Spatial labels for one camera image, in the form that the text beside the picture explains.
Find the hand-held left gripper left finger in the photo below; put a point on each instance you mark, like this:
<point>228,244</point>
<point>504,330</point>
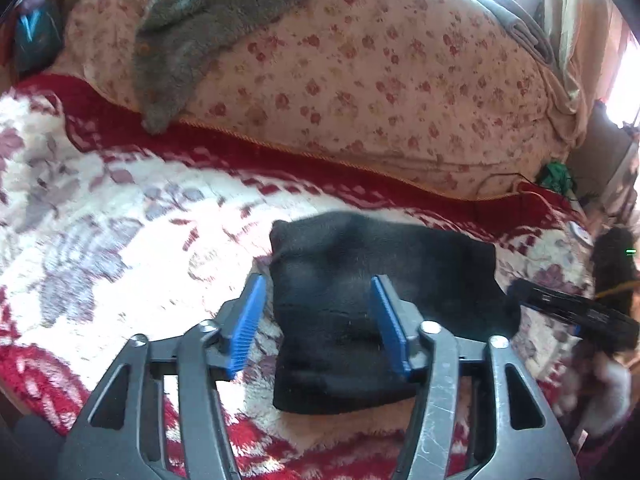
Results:
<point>247,325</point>

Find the black pants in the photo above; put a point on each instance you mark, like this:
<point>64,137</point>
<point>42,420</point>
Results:
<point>340,270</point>

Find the grey folded cloth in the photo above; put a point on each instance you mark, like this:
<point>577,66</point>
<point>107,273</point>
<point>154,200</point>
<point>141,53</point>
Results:
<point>520,25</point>

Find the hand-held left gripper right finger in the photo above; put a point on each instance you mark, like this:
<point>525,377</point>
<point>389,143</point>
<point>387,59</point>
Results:
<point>390,330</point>

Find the dark fuzzy object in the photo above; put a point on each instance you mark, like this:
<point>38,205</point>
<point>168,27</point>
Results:
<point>612,265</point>

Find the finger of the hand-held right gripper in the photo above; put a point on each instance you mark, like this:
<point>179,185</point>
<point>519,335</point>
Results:
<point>540,302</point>

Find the grey fleece blanket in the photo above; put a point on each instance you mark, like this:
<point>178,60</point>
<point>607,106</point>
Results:
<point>200,45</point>

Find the beige curtain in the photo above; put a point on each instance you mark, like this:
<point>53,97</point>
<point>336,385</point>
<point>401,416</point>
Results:
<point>580,35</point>

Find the white fluffy cloth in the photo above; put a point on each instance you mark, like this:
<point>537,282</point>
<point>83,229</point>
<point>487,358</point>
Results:
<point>605,395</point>

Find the red white floral blanket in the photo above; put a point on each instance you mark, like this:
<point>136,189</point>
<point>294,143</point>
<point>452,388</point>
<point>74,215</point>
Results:
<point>125,210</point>

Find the pink floral quilt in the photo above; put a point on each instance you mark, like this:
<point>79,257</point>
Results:
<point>375,75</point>

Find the teal object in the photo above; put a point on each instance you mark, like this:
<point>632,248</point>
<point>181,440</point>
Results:
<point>37,30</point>

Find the green cloth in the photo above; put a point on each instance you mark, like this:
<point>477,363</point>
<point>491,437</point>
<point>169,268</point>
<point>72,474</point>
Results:
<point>555,175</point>

